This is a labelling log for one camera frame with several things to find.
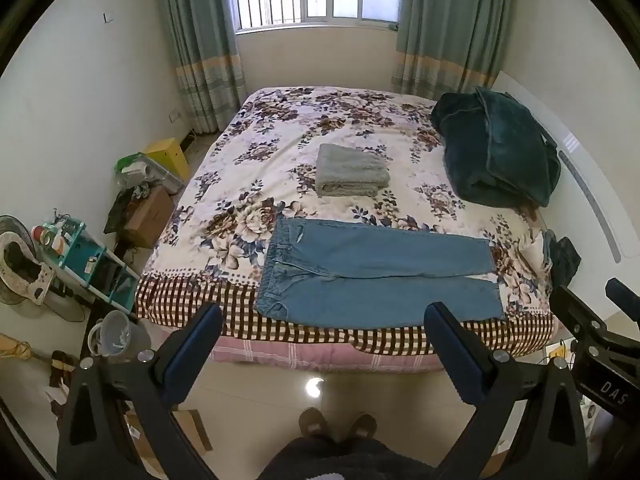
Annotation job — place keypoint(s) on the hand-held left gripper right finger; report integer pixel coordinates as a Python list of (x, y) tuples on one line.
[(451, 355)]

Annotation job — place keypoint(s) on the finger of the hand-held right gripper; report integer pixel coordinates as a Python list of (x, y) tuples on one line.
[(580, 315), (622, 292)]

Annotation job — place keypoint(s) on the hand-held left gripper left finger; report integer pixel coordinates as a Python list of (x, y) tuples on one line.
[(196, 347)]

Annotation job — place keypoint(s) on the blue denim pants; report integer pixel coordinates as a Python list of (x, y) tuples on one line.
[(370, 280)]

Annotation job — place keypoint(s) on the dark cloth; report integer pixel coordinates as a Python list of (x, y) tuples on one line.
[(565, 260)]

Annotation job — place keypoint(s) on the grey plastic bucket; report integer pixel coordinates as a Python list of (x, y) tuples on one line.
[(120, 335)]

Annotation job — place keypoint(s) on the flat cardboard sheet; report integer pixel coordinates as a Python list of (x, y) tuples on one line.
[(192, 430)]

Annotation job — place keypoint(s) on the person's right shoe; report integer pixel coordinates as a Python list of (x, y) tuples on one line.
[(362, 426)]

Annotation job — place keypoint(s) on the white headboard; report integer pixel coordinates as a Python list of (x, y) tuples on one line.
[(590, 180)]

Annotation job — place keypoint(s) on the brown slippers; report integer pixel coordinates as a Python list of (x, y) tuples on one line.
[(61, 367)]

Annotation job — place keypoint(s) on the brown cardboard box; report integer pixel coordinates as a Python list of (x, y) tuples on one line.
[(150, 215)]

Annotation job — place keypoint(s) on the teal storage rack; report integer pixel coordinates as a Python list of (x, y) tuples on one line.
[(80, 257)]

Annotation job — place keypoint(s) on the person's dark trousers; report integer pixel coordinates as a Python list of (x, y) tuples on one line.
[(345, 460)]

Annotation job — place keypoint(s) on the black keyboard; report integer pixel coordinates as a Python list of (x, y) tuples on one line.
[(117, 212)]

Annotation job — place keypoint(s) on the plastic container with green lid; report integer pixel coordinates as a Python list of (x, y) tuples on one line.
[(145, 170)]

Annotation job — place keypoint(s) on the dark green blanket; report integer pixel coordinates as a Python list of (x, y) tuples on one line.
[(495, 150)]

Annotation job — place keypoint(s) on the standing fan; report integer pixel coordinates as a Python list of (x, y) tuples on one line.
[(22, 270)]

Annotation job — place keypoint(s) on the yellow box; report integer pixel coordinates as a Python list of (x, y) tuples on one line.
[(167, 155)]

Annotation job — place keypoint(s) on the floral bedspread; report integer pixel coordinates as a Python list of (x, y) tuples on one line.
[(280, 160)]

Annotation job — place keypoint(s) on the folded grey cloth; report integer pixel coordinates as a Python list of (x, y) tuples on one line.
[(350, 170)]

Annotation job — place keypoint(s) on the grey-green curtain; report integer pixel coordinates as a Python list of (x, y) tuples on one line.
[(200, 50), (450, 25)]

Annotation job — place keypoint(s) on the wall socket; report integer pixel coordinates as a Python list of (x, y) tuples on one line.
[(174, 115)]

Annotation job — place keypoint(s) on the wall switch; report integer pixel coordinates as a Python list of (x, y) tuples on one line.
[(107, 17)]

